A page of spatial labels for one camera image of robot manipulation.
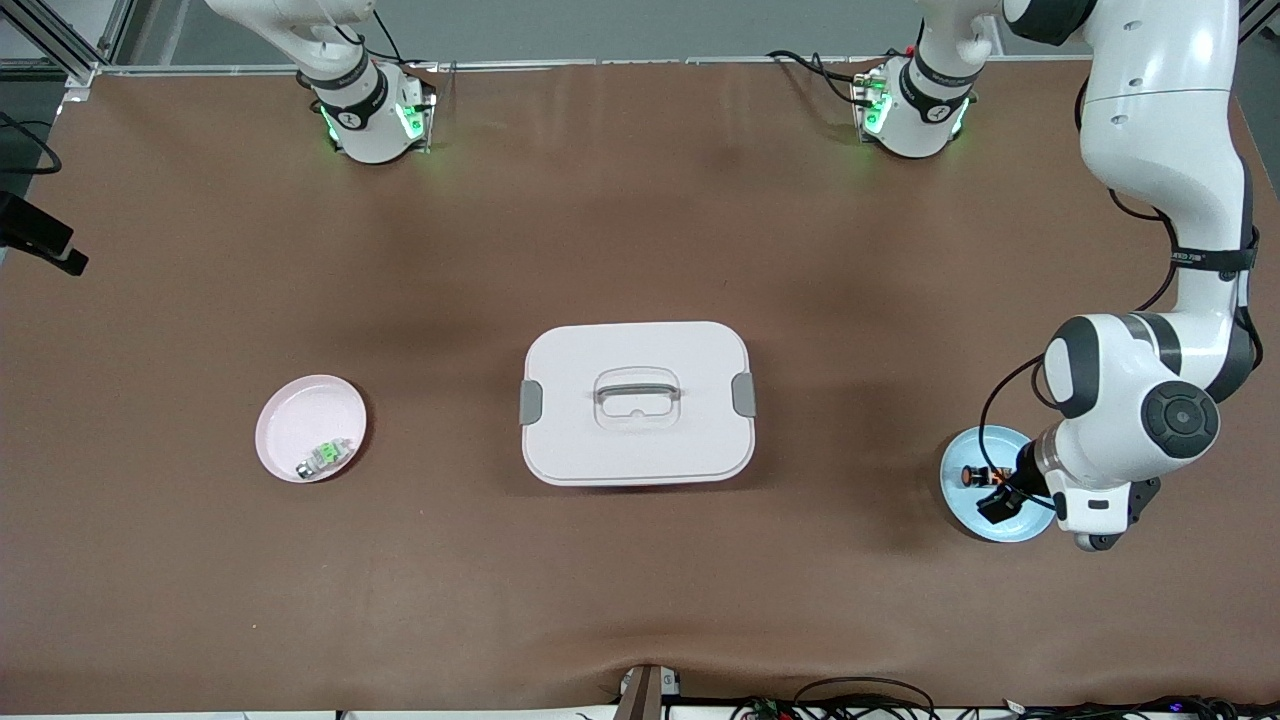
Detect white lidded box grey latches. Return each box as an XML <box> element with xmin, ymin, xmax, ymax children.
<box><xmin>519</xmin><ymin>320</ymin><xmax>758</xmax><ymax>488</ymax></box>

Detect light blue round plate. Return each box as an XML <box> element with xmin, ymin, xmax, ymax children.
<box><xmin>939</xmin><ymin>425</ymin><xmax>1060</xmax><ymax>544</ymax></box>

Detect brown table mat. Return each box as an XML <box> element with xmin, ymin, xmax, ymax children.
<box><xmin>0</xmin><ymin>58</ymin><xmax>1280</xmax><ymax>716</ymax></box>

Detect pink round plate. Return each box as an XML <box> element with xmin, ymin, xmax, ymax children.
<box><xmin>255</xmin><ymin>374</ymin><xmax>368</xmax><ymax>484</ymax></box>

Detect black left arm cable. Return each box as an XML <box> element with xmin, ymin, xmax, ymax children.
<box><xmin>978</xmin><ymin>80</ymin><xmax>1266</xmax><ymax>513</ymax></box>

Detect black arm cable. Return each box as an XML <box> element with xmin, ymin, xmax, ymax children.
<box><xmin>0</xmin><ymin>110</ymin><xmax>64</xmax><ymax>177</ymax></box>
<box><xmin>978</xmin><ymin>80</ymin><xmax>1266</xmax><ymax>513</ymax></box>

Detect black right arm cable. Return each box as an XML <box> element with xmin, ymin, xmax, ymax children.
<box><xmin>0</xmin><ymin>110</ymin><xmax>64</xmax><ymax>177</ymax></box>

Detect aluminium frame profile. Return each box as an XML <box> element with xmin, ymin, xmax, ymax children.
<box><xmin>0</xmin><ymin>0</ymin><xmax>137</xmax><ymax>93</ymax></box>

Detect black cable bundle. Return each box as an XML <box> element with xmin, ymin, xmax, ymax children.
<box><xmin>730</xmin><ymin>677</ymin><xmax>1280</xmax><ymax>720</ymax></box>

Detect black right base cable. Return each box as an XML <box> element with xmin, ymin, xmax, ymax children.
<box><xmin>340</xmin><ymin>8</ymin><xmax>437</xmax><ymax>73</ymax></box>

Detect black base cable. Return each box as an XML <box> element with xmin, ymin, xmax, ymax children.
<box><xmin>767</xmin><ymin>48</ymin><xmax>873</xmax><ymax>109</ymax></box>
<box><xmin>340</xmin><ymin>8</ymin><xmax>437</xmax><ymax>73</ymax></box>

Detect brown camera mount post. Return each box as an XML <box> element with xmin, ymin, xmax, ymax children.
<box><xmin>615</xmin><ymin>663</ymin><xmax>683</xmax><ymax>720</ymax></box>

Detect black left base cable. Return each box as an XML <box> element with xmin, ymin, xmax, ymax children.
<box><xmin>767</xmin><ymin>48</ymin><xmax>873</xmax><ymax>109</ymax></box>

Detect metal table edge rail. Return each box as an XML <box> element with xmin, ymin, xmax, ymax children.
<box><xmin>95</xmin><ymin>52</ymin><xmax>1096</xmax><ymax>79</ymax></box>

